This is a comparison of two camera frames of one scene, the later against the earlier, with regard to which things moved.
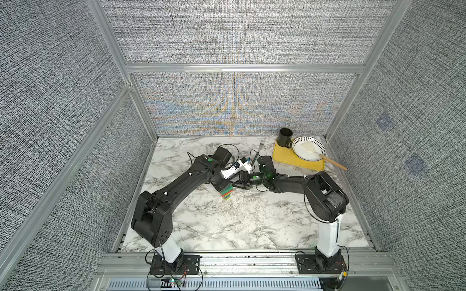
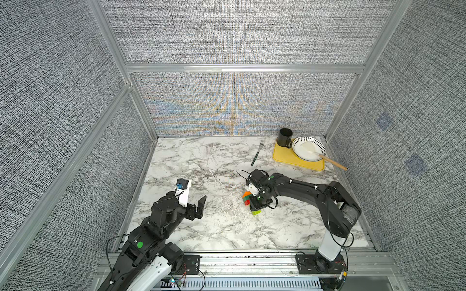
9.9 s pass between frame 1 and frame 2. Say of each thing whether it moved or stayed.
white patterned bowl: stayed
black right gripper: moved
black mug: stayed
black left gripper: moved
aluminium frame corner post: stayed
